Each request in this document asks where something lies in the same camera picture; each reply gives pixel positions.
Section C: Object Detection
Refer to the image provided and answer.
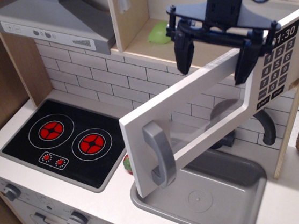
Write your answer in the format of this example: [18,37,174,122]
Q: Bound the grey oven knob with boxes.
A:
[3,184,21,202]

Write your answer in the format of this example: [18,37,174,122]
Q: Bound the grey range hood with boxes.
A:
[0,0,115,55]

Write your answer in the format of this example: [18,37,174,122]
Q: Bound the red toy strawberry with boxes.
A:
[122,155,133,175]

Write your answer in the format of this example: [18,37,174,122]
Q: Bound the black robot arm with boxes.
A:
[166,0,281,85]

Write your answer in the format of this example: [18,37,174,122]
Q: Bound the green toy pear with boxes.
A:
[147,21,171,44]

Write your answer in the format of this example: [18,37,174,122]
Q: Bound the black toy stove top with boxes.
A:
[0,99,126,193]

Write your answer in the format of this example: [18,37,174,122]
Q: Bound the grey toy sink basin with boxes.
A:
[130,150,267,224]

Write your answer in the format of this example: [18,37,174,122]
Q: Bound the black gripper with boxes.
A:
[166,0,281,85]

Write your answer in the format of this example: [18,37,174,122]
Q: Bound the white toy microwave door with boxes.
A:
[119,10,299,197]

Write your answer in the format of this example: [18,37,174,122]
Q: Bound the dark grey toy faucet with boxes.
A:
[205,99,276,149]

